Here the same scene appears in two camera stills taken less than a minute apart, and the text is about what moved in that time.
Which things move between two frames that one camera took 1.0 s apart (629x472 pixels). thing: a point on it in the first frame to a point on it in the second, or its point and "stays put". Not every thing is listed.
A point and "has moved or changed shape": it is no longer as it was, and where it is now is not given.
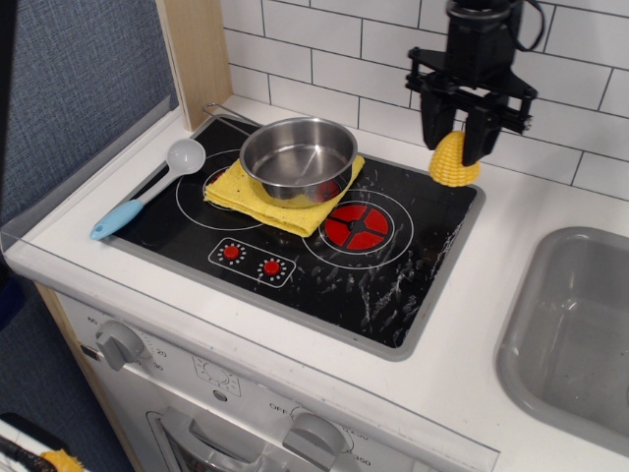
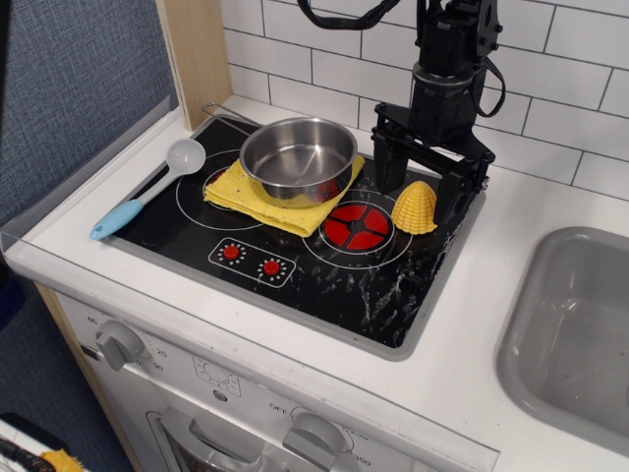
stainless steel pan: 296,162 stays put
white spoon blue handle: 186,156 stays put
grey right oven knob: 314,441 stays put
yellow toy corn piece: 446,161 has moved or changed shape
